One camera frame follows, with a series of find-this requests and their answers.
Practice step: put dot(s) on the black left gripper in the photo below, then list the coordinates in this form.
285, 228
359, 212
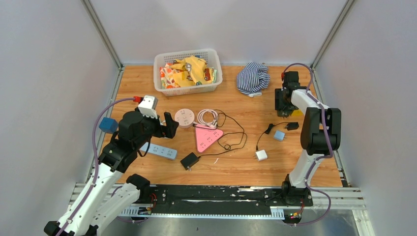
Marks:
168, 131

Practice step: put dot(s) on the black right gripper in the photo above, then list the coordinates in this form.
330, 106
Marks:
280, 104

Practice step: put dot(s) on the light blue charger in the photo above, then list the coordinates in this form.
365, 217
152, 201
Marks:
279, 135

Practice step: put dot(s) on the pink triangular power strip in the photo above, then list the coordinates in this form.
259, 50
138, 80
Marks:
205, 137

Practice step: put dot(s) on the blue cube socket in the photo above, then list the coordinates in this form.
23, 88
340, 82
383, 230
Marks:
108, 125

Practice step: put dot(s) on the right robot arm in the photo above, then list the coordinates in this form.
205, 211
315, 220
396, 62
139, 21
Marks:
320, 133

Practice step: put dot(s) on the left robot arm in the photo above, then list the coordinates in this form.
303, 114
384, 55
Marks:
90, 215

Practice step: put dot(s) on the small black plug adapter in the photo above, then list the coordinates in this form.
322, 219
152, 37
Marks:
292, 126

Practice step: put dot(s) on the yellow cube socket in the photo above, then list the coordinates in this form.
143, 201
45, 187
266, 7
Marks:
297, 113

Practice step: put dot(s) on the round pink power strip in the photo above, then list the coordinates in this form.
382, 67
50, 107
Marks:
185, 118

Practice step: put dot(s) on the white power strip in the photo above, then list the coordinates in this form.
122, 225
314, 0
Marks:
161, 151

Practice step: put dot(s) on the black power adapter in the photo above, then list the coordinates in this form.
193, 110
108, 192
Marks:
188, 161

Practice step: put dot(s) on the blue white striped cloth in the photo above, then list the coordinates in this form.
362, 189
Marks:
253, 79

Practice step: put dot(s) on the white cube charger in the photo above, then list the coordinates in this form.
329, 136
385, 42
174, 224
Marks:
261, 155

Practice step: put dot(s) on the yellow patterned clothes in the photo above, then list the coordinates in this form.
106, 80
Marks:
187, 72

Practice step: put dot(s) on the white plastic basket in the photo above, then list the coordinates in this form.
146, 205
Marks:
212, 59

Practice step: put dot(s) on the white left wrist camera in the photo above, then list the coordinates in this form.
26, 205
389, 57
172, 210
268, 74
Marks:
147, 106

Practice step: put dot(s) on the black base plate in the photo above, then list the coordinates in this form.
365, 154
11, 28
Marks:
222, 200

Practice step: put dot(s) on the aluminium frame rail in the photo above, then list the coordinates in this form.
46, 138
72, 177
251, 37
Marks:
102, 32

